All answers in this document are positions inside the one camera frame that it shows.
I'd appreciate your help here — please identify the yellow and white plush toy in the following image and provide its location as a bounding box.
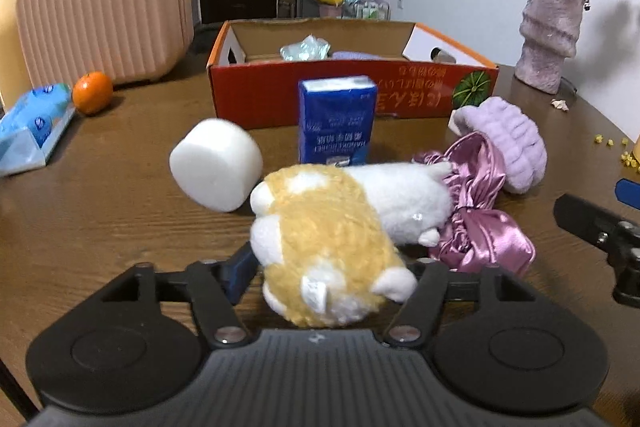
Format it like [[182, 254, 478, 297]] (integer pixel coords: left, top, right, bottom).
[[250, 161, 454, 329]]

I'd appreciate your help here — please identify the iridescent white plastic bag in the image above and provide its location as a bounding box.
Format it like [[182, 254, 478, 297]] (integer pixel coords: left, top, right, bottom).
[[280, 35, 331, 62]]

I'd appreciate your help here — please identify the purple woven drawstring pouch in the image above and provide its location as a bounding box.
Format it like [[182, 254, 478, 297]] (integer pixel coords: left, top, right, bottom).
[[331, 51, 383, 61]]

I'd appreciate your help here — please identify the yellow bear mug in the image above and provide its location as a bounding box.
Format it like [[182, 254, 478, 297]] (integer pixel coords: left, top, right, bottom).
[[632, 136, 640, 162]]

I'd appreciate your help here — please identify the pink satin scrunchie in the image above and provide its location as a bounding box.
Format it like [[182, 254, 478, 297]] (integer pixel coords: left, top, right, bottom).
[[412, 132, 536, 275]]

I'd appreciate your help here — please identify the lilac fluffy headband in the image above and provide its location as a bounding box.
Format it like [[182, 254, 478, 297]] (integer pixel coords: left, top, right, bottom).
[[449, 96, 548, 194]]

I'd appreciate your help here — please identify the fallen pink petal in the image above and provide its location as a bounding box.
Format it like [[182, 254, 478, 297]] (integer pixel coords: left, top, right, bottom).
[[550, 98, 570, 113]]

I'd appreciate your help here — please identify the white foam cylinder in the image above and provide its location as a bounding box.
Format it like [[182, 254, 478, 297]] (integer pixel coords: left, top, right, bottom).
[[169, 118, 264, 212]]

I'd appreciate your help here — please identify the purple textured vase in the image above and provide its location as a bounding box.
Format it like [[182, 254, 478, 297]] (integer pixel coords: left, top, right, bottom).
[[514, 0, 587, 94]]

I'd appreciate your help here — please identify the blue tissue pack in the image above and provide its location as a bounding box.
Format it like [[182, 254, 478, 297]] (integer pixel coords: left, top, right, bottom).
[[298, 76, 378, 167]]

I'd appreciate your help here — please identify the orange cardboard box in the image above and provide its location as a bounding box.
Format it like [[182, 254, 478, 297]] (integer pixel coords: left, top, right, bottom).
[[207, 18, 499, 129]]

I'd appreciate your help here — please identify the orange tangerine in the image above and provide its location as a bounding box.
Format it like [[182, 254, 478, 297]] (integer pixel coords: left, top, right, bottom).
[[72, 72, 114, 116]]

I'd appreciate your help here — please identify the blue wet wipes pack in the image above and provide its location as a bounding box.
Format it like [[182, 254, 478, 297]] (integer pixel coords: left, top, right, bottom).
[[0, 83, 75, 178]]

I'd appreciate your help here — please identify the yellow thermos bottle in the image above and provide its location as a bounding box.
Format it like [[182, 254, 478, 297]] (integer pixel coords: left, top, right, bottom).
[[0, 0, 32, 113]]

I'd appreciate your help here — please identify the pink ribbed suitcase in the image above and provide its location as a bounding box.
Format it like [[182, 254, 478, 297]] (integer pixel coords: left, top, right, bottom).
[[16, 0, 194, 87]]

